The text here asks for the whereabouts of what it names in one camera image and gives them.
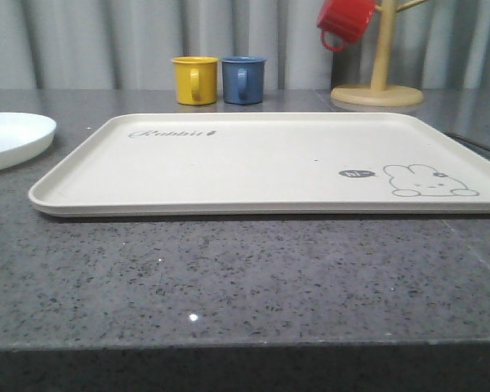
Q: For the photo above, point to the cream rabbit print tray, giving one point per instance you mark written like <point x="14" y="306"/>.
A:
<point x="272" y="163"/>

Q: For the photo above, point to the blue mug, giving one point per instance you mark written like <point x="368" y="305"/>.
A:
<point x="243" y="79"/>

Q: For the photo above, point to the wooden mug tree stand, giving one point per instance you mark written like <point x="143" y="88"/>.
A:
<point x="379" y="92"/>

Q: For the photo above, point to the silver metal chopstick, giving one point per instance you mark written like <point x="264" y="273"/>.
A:
<point x="479" y="148"/>

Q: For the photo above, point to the red mug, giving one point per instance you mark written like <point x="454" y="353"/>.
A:
<point x="345" y="19"/>

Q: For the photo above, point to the yellow mug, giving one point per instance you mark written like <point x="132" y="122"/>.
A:
<point x="196" y="79"/>

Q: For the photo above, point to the white round plate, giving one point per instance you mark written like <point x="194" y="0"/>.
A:
<point x="23" y="136"/>

